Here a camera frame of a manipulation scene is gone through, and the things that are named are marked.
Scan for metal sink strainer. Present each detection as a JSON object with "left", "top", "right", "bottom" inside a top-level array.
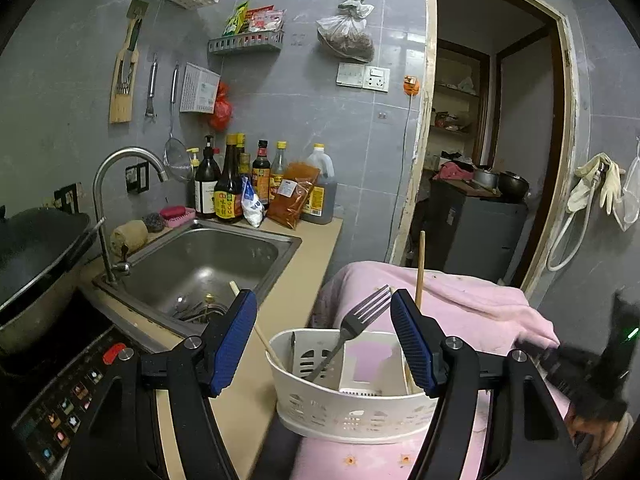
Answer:
[{"left": 192, "top": 295, "right": 227, "bottom": 322}]

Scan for white wall socket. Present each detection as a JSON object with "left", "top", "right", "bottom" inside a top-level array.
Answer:
[{"left": 363, "top": 65, "right": 391, "bottom": 93}]

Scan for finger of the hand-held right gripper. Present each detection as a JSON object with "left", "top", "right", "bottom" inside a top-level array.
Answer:
[{"left": 515, "top": 342, "right": 571, "bottom": 396}]

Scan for small steel pot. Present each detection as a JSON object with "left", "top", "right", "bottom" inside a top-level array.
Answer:
[{"left": 472, "top": 167, "right": 501, "bottom": 191}]

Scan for wooden door frame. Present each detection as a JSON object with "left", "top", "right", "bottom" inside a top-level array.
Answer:
[{"left": 387, "top": 0, "right": 588, "bottom": 291}]

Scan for loofah sponge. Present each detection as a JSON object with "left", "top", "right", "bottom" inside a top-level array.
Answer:
[{"left": 110, "top": 220, "right": 150, "bottom": 257}]

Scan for wooden chopstick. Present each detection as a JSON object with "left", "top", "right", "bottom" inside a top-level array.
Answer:
[
  {"left": 402, "top": 231, "right": 427, "bottom": 395},
  {"left": 229, "top": 281, "right": 283, "bottom": 367}
]

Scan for white salt bag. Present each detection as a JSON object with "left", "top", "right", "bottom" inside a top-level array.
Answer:
[{"left": 241, "top": 176, "right": 266, "bottom": 228}]

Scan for metal mesh strainer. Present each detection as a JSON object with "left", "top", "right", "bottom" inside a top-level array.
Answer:
[{"left": 164, "top": 62, "right": 195, "bottom": 183}]

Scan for metal faucet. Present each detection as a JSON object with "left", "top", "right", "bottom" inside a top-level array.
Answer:
[{"left": 92, "top": 146, "right": 170, "bottom": 288}]

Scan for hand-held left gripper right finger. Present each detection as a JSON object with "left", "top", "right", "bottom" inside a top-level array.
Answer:
[{"left": 390, "top": 288, "right": 583, "bottom": 480}]

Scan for wooden knife rack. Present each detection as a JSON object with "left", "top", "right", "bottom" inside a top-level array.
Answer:
[{"left": 109, "top": 0, "right": 150, "bottom": 125}]

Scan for person's right forearm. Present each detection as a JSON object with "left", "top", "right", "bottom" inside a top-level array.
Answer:
[{"left": 582, "top": 412, "right": 638, "bottom": 480}]

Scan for white power cable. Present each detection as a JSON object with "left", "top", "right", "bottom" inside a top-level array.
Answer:
[{"left": 396, "top": 94, "right": 413, "bottom": 201}]

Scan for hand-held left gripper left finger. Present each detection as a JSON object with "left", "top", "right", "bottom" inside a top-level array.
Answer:
[{"left": 60, "top": 289, "right": 258, "bottom": 480}]

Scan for pink soap dish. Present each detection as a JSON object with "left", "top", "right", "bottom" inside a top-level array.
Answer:
[{"left": 160, "top": 204, "right": 197, "bottom": 228}]

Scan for dark round pot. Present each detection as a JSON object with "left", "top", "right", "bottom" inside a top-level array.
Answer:
[{"left": 498, "top": 171, "right": 530, "bottom": 200}]

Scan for metal peeler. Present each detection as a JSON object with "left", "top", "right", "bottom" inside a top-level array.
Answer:
[{"left": 145, "top": 54, "right": 160, "bottom": 120}]

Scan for grey wall shelf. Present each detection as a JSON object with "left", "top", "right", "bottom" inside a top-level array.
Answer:
[{"left": 207, "top": 29, "right": 286, "bottom": 56}]

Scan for dark pump bottle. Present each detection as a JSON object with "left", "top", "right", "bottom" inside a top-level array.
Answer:
[{"left": 194, "top": 134, "right": 222, "bottom": 218}]

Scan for large soy sauce bottle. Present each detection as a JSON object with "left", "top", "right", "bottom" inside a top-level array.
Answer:
[{"left": 214, "top": 134, "right": 245, "bottom": 224}]

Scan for white mesh bag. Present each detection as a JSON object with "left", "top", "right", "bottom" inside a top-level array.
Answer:
[{"left": 612, "top": 155, "right": 640, "bottom": 232}]

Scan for pink cloth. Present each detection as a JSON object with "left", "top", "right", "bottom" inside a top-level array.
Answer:
[{"left": 290, "top": 260, "right": 571, "bottom": 480}]

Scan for red plastic bag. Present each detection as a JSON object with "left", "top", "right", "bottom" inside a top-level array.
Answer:
[{"left": 207, "top": 81, "right": 235, "bottom": 132}]

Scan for person's right hand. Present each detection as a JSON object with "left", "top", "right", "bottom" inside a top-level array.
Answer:
[{"left": 570, "top": 405, "right": 621, "bottom": 461}]

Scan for black induction cooker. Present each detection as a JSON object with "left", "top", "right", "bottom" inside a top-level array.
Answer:
[{"left": 0, "top": 290, "right": 166, "bottom": 480}]

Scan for white plastic utensil holder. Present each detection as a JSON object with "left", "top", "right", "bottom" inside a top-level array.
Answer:
[{"left": 267, "top": 329, "right": 441, "bottom": 445}]

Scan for white wall switch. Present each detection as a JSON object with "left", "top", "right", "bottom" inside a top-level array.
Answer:
[{"left": 336, "top": 62, "right": 366, "bottom": 88}]

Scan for white wall box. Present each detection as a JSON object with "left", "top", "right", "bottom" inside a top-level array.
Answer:
[{"left": 179, "top": 62, "right": 222, "bottom": 115}]

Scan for metal fork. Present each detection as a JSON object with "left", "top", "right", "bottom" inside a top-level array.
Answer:
[{"left": 305, "top": 285, "right": 393, "bottom": 382}]

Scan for large dark liquid jug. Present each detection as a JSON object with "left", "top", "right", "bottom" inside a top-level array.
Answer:
[{"left": 300, "top": 143, "right": 338, "bottom": 225}]

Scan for black wok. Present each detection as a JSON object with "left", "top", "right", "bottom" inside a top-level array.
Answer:
[{"left": 0, "top": 205, "right": 106, "bottom": 356}]

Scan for slim yellow-capped bottle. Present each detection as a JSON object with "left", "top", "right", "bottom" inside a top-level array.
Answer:
[{"left": 235, "top": 133, "right": 252, "bottom": 181}]

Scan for steel sink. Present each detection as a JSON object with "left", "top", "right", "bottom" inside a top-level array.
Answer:
[{"left": 92, "top": 217, "right": 303, "bottom": 338}]

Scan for green snack packet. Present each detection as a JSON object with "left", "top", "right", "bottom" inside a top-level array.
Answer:
[{"left": 222, "top": 0, "right": 251, "bottom": 37}]

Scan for yellow-capped vinegar bottle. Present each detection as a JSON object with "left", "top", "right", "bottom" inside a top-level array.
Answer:
[{"left": 269, "top": 141, "right": 291, "bottom": 201}]

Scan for clear bag of dried goods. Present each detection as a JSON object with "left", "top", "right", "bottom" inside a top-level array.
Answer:
[{"left": 316, "top": 0, "right": 376, "bottom": 63}]

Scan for cream rubber gloves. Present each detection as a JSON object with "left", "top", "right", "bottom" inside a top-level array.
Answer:
[{"left": 567, "top": 154, "right": 626, "bottom": 216}]

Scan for black wall outlet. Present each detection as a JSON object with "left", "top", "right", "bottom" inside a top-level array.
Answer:
[
  {"left": 125, "top": 162, "right": 151, "bottom": 193},
  {"left": 54, "top": 182, "right": 81, "bottom": 213}
]

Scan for red snack packets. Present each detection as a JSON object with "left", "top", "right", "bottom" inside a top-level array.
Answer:
[{"left": 245, "top": 6, "right": 286, "bottom": 33}]

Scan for grey cabinet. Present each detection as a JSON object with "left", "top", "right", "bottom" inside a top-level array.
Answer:
[{"left": 415, "top": 180, "right": 528, "bottom": 283}]

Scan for red cloth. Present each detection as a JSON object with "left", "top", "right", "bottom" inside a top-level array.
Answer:
[{"left": 432, "top": 161, "right": 473, "bottom": 182}]

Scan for wooden shelf unit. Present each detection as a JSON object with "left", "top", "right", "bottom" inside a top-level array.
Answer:
[{"left": 430, "top": 40, "right": 491, "bottom": 161}]

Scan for red-capped dark bottle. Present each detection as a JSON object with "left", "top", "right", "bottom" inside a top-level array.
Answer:
[{"left": 251, "top": 140, "right": 272, "bottom": 206}]

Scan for orange chili powder bag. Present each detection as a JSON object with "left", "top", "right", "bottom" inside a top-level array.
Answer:
[{"left": 266, "top": 161, "right": 321, "bottom": 231}]

